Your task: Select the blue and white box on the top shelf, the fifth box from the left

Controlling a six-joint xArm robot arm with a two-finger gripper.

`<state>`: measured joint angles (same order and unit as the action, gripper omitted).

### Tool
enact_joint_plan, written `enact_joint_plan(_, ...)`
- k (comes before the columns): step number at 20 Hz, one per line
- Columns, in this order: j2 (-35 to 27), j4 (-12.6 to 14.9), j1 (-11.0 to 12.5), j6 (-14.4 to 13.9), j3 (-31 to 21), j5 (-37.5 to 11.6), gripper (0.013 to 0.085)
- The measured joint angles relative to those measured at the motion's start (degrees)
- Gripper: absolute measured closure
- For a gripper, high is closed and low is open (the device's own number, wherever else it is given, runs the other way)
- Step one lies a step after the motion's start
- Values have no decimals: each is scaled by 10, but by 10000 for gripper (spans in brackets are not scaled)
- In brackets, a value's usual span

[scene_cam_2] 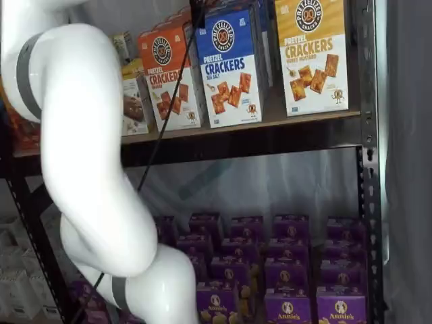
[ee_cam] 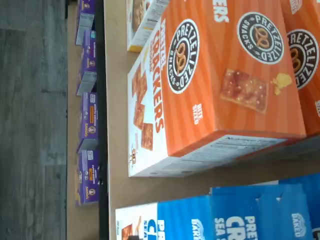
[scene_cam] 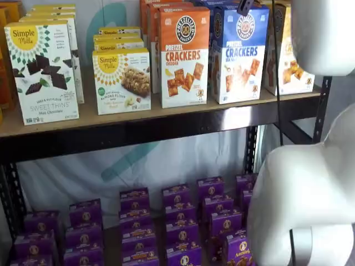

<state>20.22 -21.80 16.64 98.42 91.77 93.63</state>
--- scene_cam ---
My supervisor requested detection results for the blue white pretzel crackers box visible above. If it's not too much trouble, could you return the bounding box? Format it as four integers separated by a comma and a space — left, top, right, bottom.
210, 4, 271, 105

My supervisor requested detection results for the Simple Mills almond bars box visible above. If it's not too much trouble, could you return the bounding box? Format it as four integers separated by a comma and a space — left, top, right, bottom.
93, 33, 141, 41
93, 38, 145, 53
98, 26, 141, 35
92, 47, 153, 116

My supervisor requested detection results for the yellow orange snack box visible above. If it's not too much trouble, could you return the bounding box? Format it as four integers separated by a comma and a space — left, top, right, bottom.
0, 0, 24, 24

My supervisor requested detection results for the purple Annie's snack box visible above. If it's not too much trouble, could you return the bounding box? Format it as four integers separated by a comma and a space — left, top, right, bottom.
23, 209, 62, 242
121, 226, 156, 252
63, 245, 105, 266
64, 222, 105, 252
121, 248, 160, 266
119, 187, 150, 213
118, 208, 153, 231
68, 198, 104, 228
13, 230, 58, 260
9, 253, 55, 266

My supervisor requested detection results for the black metal shelving frame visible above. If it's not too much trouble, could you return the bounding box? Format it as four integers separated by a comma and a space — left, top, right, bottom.
0, 75, 333, 242

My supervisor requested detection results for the plain orange snack box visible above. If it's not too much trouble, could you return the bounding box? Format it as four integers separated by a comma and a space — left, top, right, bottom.
0, 7, 18, 110

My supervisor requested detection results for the purple Annie's box teal label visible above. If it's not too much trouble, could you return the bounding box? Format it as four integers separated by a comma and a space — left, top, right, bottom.
240, 190, 255, 217
235, 173, 260, 195

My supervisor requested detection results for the Simple Mills sweet thins box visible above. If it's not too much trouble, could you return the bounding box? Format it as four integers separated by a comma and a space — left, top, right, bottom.
25, 9, 77, 18
3, 19, 80, 126
32, 3, 77, 12
18, 14, 85, 105

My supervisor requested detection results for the purple Annie's box chocolate picture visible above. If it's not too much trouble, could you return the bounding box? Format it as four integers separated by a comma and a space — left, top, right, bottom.
201, 195, 235, 217
223, 234, 257, 266
196, 177, 226, 200
209, 211, 247, 261

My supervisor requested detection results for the yellow white pretzel crackers box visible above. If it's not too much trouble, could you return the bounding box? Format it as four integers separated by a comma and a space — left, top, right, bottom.
262, 0, 316, 97

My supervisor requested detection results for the wooden shelf board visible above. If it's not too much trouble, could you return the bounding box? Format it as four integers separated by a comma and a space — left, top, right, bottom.
0, 55, 322, 138
8, 177, 250, 266

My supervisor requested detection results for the black cable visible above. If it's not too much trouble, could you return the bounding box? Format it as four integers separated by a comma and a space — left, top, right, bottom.
270, 0, 285, 147
288, 228, 296, 266

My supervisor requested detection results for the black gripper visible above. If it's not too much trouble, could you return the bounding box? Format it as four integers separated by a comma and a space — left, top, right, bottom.
236, 0, 255, 16

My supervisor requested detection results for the orange white pretzel crackers box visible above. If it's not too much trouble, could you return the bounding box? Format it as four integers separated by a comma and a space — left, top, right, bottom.
139, 0, 192, 56
158, 6, 211, 109
146, 2, 195, 94

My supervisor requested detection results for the purple Annie's box orange label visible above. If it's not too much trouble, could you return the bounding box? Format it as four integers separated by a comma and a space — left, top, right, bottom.
165, 219, 200, 249
165, 244, 202, 266
164, 203, 196, 224
161, 183, 191, 208

